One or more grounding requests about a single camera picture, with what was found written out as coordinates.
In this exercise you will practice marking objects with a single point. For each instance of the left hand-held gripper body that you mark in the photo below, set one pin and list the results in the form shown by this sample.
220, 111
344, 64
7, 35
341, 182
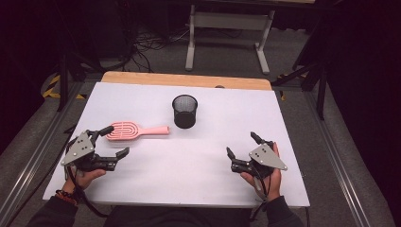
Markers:
77, 150

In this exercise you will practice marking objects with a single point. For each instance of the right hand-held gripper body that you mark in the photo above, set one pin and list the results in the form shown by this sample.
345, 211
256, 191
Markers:
266, 157

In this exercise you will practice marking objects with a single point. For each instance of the pink hairbrush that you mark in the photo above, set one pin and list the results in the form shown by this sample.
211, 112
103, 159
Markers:
126, 130

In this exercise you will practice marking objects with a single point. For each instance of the black mesh pen cup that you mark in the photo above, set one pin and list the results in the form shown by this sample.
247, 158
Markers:
185, 119

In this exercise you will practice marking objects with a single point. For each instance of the person's left hand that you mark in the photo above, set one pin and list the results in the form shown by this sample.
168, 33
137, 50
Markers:
85, 178

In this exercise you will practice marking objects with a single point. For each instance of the person's right hand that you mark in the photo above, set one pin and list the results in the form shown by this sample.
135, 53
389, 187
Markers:
275, 185

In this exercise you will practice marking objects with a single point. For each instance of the white table cover board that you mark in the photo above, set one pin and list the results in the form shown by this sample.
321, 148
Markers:
189, 167

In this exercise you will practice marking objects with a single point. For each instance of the black metal stand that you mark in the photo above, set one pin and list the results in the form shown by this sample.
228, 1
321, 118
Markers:
64, 82
321, 91

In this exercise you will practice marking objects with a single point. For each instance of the yellow and black hazard tape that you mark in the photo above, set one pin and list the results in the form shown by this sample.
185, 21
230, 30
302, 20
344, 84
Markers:
50, 91

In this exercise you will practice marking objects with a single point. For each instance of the person's lap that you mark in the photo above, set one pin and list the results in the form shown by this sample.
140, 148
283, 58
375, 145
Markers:
176, 217

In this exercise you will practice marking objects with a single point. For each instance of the aluminium floor rail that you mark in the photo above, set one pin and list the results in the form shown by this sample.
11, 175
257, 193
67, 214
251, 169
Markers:
34, 157
337, 164

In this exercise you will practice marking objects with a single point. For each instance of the white metal desk frame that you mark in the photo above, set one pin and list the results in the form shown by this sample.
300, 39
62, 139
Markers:
231, 21

